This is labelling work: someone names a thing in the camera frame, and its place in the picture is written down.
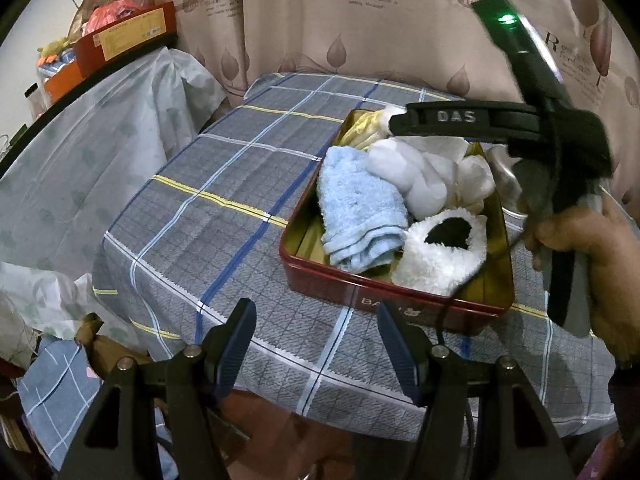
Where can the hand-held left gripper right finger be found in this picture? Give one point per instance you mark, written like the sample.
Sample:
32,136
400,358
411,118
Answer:
400,355

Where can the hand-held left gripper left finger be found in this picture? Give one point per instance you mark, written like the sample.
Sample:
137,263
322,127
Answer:
235,350

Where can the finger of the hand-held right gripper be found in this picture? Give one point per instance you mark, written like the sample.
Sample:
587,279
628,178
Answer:
450,119

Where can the white cloth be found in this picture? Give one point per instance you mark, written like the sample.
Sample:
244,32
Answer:
475,180

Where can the white sock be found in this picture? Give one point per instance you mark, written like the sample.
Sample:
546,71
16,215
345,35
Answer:
400,165

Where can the red tin box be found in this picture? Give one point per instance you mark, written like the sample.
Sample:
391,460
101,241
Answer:
350,295

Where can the pale yellow cloth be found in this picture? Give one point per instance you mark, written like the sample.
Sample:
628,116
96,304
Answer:
362,130

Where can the white fluffy slipper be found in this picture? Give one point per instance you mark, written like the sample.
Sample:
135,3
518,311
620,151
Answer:
430,270

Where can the light blue towel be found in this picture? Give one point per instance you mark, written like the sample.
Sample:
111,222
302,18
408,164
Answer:
350,200

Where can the person's right hand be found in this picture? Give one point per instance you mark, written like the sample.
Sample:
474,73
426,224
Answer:
615,270

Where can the beige leaf-print curtain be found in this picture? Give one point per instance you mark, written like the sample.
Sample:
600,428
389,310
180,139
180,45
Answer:
400,35

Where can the brown paper bag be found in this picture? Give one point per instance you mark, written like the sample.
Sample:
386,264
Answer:
107,350

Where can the grey plaid tablecloth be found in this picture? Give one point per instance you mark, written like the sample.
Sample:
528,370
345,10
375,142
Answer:
225,170

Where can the blue plaid cloth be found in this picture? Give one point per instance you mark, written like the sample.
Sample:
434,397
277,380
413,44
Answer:
55,395

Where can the white plastic cover sheet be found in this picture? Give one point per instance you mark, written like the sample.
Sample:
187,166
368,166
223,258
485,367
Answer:
100,135

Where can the orange box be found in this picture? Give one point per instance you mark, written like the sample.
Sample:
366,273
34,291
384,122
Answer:
62,82

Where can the red cardboard box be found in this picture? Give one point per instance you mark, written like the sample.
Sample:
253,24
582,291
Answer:
130,30

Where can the pink plastic bag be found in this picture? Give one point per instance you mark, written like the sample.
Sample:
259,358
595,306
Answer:
112,12

